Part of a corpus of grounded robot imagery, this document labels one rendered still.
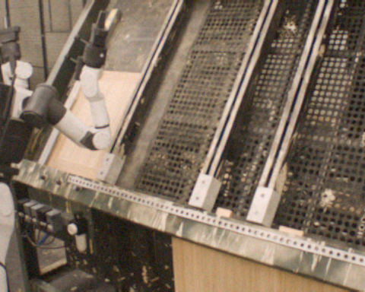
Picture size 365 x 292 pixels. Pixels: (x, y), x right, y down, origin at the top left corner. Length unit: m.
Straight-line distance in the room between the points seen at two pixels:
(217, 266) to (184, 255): 0.18
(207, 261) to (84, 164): 0.74
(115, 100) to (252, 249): 1.11
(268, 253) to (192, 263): 0.66
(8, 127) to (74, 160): 0.55
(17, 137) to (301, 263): 1.19
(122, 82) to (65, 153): 0.45
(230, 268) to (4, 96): 1.15
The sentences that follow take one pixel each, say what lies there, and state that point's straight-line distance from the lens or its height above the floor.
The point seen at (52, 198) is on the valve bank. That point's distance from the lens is 2.51.
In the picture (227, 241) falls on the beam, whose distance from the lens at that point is 1.81.
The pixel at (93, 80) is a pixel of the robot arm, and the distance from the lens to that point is 2.01.
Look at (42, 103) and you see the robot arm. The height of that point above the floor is 1.32.
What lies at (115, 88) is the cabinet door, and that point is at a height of 1.26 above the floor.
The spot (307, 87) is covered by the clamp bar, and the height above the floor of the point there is 1.34.
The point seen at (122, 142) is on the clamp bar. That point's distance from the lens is 2.28.
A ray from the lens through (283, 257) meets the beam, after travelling 1.70.
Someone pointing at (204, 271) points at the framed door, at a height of 0.52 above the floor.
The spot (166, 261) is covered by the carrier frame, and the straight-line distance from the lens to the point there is 2.45.
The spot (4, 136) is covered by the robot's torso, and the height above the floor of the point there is 1.19.
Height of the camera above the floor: 1.65
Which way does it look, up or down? 12 degrees down
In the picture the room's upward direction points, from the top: 2 degrees counter-clockwise
